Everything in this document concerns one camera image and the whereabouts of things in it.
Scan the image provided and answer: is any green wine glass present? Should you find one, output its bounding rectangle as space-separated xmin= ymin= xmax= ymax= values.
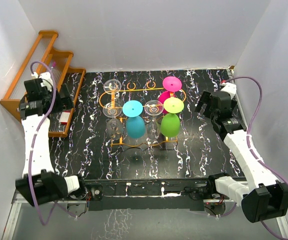
xmin=160 ymin=97 xmax=184 ymax=138

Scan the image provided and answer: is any pink wine glass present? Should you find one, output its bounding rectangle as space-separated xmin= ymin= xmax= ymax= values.
xmin=158 ymin=76 xmax=184 ymax=114

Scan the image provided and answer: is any clear wine glass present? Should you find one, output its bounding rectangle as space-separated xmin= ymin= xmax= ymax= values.
xmin=103 ymin=79 xmax=124 ymax=107
xmin=144 ymin=100 xmax=164 ymax=141

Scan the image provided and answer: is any blue wine glass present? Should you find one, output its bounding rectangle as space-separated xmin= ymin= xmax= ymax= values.
xmin=122 ymin=100 xmax=146 ymax=139

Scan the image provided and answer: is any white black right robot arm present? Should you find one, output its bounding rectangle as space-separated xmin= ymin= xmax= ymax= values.
xmin=195 ymin=91 xmax=288 ymax=223

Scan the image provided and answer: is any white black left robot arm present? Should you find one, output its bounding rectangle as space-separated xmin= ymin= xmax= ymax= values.
xmin=15 ymin=72 xmax=88 ymax=206

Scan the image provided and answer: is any orange wooden shelf rack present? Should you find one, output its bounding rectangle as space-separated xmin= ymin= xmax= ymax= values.
xmin=0 ymin=30 xmax=86 ymax=138

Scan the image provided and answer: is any red white eraser block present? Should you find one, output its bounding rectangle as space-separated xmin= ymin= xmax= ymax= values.
xmin=59 ymin=111 xmax=71 ymax=125

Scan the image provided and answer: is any pink capped marker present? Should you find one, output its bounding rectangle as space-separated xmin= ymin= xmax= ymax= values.
xmin=50 ymin=62 xmax=56 ymax=70

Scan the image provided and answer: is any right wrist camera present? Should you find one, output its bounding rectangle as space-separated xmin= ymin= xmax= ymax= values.
xmin=220 ymin=81 xmax=237 ymax=100

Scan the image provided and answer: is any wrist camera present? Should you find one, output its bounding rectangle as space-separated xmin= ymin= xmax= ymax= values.
xmin=220 ymin=81 xmax=237 ymax=100
xmin=31 ymin=71 xmax=54 ymax=92

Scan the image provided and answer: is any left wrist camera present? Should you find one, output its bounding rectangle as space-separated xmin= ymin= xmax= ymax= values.
xmin=31 ymin=71 xmax=54 ymax=92

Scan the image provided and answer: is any gold wire wine glass rack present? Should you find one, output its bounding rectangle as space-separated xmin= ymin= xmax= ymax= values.
xmin=98 ymin=77 xmax=187 ymax=148

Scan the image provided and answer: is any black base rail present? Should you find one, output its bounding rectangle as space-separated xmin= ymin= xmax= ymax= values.
xmin=58 ymin=177 xmax=237 ymax=212

